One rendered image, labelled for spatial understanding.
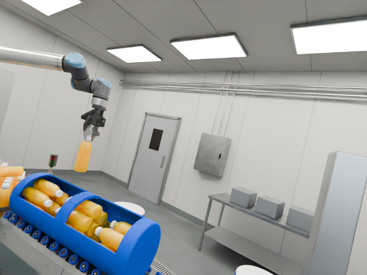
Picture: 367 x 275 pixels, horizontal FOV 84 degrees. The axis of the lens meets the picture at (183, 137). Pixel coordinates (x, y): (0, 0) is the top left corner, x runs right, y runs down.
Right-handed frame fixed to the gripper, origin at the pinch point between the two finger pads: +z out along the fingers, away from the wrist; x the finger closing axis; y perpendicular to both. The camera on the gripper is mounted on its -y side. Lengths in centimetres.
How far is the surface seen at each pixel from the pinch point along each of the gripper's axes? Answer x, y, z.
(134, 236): -10, 57, 34
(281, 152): 320, 94, -35
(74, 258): -12, 27, 56
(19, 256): -18, -7, 69
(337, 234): -32, 119, 1
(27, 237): -16, -8, 60
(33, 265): -17, 6, 69
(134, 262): -7, 59, 46
